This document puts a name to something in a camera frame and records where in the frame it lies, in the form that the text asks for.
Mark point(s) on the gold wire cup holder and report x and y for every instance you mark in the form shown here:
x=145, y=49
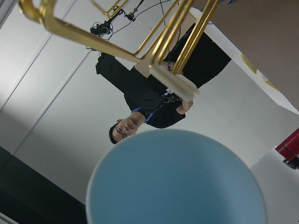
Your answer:
x=172, y=79

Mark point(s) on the light blue plastic cup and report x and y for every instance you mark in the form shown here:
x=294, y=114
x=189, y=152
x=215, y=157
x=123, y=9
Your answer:
x=173, y=177

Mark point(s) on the black tripod camera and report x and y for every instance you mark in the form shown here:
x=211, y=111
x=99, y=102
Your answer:
x=106, y=28

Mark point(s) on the person in black shirt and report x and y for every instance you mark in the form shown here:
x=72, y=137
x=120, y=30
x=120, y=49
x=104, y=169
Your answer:
x=151, y=102

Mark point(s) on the red cylinder object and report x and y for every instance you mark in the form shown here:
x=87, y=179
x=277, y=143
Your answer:
x=289, y=148

